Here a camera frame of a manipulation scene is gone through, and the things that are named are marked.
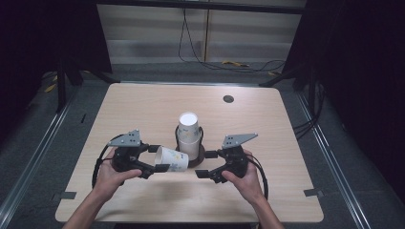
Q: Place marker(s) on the stack of white paper cups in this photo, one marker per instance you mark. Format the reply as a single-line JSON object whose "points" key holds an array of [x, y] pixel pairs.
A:
{"points": [[188, 127]]}

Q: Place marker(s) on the white printed paper cup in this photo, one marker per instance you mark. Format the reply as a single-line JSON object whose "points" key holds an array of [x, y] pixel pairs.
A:
{"points": [[173, 159]]}

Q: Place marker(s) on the grey tape piece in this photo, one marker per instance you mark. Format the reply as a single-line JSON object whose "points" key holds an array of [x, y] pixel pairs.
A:
{"points": [[313, 192], [67, 195]]}

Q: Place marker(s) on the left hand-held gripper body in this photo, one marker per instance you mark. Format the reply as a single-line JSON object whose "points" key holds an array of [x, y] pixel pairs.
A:
{"points": [[125, 156]]}

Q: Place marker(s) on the cup holder with brown base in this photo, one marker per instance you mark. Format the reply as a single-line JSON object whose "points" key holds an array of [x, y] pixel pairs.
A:
{"points": [[195, 162]]}

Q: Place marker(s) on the metal floor rail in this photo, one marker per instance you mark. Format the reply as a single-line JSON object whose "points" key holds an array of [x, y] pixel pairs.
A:
{"points": [[331, 159], [31, 159]]}

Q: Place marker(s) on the yellow strip on floor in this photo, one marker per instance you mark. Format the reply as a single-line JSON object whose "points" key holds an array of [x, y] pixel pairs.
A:
{"points": [[50, 88], [273, 73], [235, 63]]}

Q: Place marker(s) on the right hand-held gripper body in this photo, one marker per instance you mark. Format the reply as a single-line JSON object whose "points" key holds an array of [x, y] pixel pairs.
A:
{"points": [[235, 160]]}

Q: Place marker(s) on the person's right hand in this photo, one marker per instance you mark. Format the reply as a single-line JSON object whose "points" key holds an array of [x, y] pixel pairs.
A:
{"points": [[246, 186]]}

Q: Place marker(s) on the person's left hand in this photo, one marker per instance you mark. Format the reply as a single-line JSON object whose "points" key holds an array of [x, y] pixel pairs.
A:
{"points": [[108, 181]]}

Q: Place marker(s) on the black curtain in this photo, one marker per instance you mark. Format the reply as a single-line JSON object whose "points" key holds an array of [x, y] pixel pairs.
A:
{"points": [[38, 38], [356, 63]]}

